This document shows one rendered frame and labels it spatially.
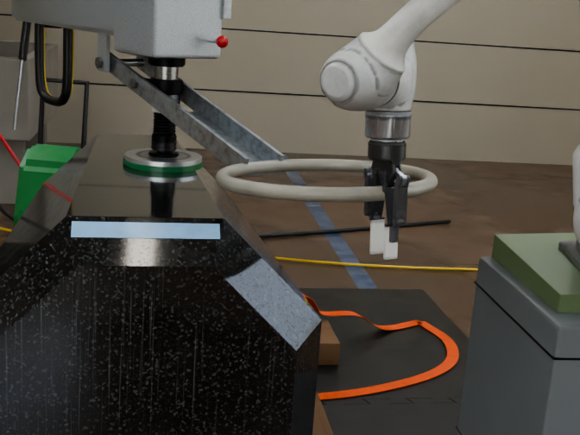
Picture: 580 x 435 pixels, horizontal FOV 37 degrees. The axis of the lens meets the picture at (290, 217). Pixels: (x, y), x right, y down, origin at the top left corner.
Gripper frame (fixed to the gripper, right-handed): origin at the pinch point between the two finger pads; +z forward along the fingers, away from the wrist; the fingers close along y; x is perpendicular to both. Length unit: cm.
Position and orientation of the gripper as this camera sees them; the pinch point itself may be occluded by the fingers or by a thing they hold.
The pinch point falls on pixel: (383, 240)
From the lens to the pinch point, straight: 177.2
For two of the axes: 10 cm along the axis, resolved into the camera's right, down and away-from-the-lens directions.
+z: -0.1, 9.8, 1.9
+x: -8.9, 0.7, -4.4
